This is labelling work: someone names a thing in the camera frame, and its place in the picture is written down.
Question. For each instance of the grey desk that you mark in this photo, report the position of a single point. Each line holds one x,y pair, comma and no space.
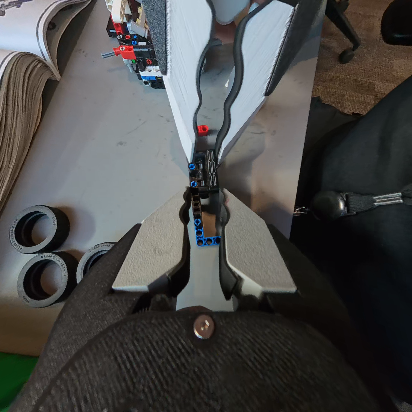
112,144

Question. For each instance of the black brick beam assembly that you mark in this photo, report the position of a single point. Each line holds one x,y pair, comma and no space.
201,188

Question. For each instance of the black office chair base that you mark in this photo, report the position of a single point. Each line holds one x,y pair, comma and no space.
346,56

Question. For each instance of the open instruction booklet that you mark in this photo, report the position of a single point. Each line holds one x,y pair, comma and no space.
19,96

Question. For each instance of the black grille tile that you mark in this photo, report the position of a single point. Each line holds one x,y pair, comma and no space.
211,169

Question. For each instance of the person's right hand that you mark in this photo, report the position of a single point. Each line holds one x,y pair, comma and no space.
225,32

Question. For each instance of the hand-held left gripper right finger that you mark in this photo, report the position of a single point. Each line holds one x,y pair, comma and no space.
257,254

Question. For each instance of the blue L-shaped brick beam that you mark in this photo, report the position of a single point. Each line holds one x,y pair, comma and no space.
201,241

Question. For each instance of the red L-shaped brick beam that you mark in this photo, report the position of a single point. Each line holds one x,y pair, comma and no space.
202,129

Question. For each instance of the black rubber tyre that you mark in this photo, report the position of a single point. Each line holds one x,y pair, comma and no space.
85,257
25,283
16,231

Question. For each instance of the green parts tray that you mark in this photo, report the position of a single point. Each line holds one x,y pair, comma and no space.
13,379

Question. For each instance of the brick-built model vehicle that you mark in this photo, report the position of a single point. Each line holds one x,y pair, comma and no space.
135,48

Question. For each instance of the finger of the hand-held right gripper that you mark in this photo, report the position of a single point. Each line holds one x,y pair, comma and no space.
257,64
183,64

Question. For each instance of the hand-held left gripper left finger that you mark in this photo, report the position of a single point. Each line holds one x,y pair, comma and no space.
154,251

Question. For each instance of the black badge reel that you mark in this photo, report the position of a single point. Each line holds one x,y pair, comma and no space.
330,204

